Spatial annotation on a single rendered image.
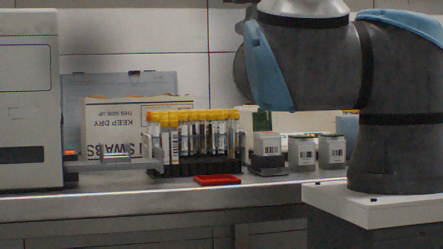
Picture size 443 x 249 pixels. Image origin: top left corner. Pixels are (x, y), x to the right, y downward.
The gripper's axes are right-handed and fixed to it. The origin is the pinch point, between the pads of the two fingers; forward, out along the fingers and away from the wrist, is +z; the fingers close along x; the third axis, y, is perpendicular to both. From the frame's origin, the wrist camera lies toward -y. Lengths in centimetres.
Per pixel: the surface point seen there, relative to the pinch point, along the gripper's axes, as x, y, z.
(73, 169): 5.7, 36.0, 20.3
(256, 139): -0.8, 2.0, 17.3
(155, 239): -57, 13, 49
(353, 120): -4.1, -20.1, 14.7
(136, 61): -57, 17, 0
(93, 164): 5.4, 32.6, 19.7
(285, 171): 4.1, -1.9, 23.0
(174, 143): -2.0, 17.4, 17.5
